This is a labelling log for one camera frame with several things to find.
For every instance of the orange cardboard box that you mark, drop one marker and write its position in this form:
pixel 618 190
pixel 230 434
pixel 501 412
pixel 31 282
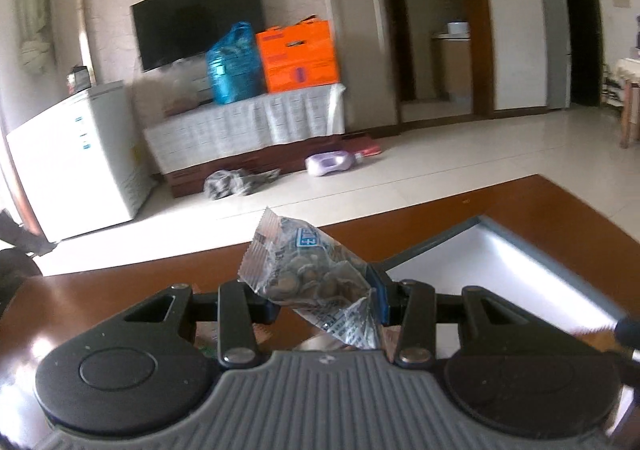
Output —
pixel 298 56

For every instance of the white cloth covered tv stand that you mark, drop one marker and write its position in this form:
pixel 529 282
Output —
pixel 269 132

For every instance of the red item on floor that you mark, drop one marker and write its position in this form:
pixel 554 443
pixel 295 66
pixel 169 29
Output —
pixel 368 152

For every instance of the wooden side table with cloth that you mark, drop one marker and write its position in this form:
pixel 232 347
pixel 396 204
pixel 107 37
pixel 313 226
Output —
pixel 627 71

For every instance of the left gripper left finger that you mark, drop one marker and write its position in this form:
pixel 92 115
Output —
pixel 224 324

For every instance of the blue plastic bag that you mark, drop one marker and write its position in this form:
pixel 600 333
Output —
pixel 234 66

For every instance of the clear bag of seeds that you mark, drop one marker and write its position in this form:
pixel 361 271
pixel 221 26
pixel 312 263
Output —
pixel 294 264

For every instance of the black wall television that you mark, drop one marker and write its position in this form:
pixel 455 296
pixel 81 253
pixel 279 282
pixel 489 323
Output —
pixel 170 30

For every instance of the white chest freezer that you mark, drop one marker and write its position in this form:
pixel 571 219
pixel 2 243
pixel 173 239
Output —
pixel 81 163

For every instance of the kitchen counter cabinet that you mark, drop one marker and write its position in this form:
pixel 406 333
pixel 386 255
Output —
pixel 452 64

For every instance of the grey shallow tray box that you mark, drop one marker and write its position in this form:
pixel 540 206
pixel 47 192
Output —
pixel 483 253

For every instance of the grey cloth on floor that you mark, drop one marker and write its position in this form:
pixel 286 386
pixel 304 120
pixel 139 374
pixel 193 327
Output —
pixel 225 183

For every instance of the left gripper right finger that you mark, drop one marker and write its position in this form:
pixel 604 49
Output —
pixel 417 309

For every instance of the tied light curtain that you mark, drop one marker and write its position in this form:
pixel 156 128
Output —
pixel 36 42

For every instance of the purple white detergent bottle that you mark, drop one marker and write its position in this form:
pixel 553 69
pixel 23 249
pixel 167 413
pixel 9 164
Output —
pixel 327 163

